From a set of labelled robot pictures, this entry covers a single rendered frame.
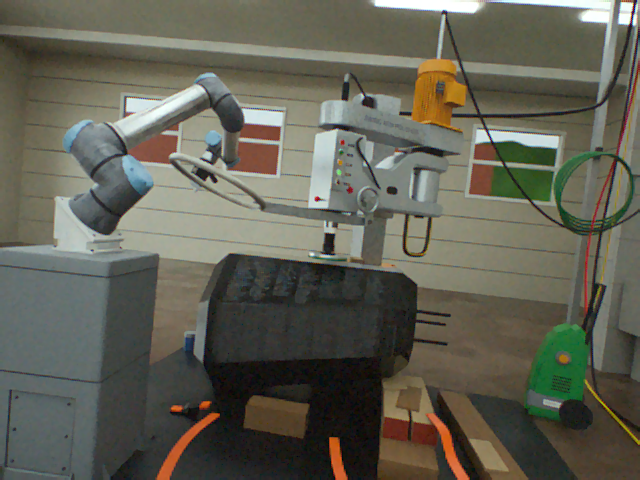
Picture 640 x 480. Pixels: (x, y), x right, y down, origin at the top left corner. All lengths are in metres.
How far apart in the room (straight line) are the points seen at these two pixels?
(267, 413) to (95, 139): 1.42
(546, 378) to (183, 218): 7.56
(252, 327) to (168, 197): 7.25
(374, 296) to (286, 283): 0.48
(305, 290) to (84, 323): 1.09
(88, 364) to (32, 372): 0.20
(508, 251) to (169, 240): 6.88
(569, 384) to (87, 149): 2.82
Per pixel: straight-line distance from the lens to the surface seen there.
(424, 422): 2.13
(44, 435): 1.87
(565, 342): 3.02
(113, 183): 1.73
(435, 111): 2.75
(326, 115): 2.32
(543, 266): 9.46
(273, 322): 2.24
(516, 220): 9.22
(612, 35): 4.78
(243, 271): 2.37
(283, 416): 2.20
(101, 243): 1.77
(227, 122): 2.07
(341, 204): 2.24
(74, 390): 1.75
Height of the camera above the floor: 1.04
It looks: 3 degrees down
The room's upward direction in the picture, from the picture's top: 6 degrees clockwise
